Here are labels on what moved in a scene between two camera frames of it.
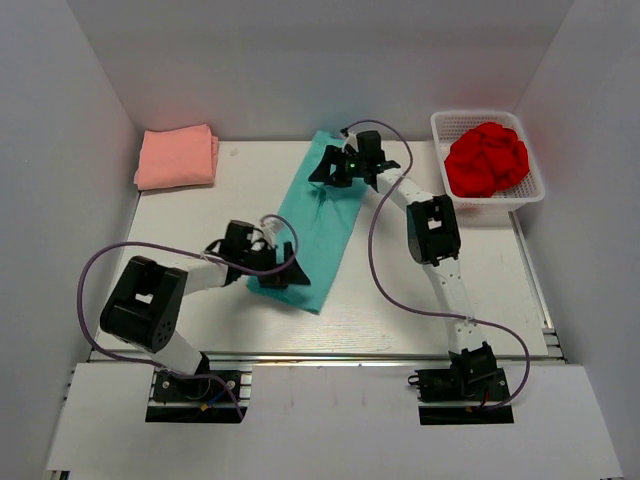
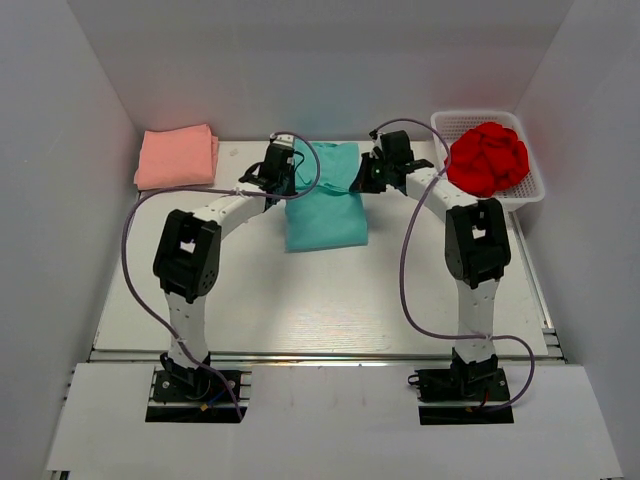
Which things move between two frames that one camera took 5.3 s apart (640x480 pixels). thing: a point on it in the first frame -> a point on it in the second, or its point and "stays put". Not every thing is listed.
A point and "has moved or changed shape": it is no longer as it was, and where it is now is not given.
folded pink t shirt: [177, 156] stays put
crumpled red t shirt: [485, 159] stays put
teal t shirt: [318, 231] has moved or changed shape
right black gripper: [338, 167] -> [368, 176]
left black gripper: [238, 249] -> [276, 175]
